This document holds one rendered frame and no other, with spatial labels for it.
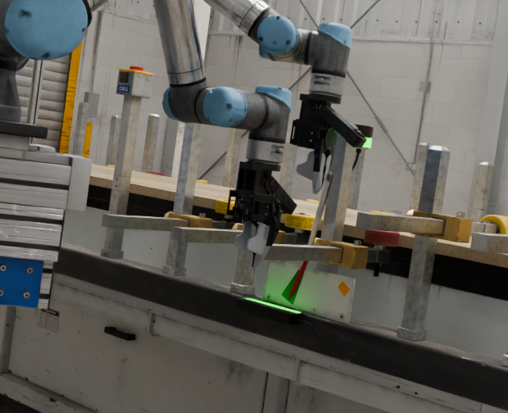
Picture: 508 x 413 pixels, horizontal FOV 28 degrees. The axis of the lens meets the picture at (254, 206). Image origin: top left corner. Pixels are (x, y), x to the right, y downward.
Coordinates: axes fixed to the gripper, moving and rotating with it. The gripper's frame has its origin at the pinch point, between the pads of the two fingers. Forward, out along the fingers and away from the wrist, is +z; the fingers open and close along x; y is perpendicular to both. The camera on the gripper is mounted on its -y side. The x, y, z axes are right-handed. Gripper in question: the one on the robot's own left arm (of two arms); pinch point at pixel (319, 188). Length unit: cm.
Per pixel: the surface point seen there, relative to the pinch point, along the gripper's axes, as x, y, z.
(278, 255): 12.8, 2.1, 14.6
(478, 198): -121, -11, -2
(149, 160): -178, 141, 5
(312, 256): 2.3, -1.8, 14.6
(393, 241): -20.6, -12.7, 9.7
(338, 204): -9.4, -1.9, 3.0
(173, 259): -27, 46, 25
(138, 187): -58, 77, 10
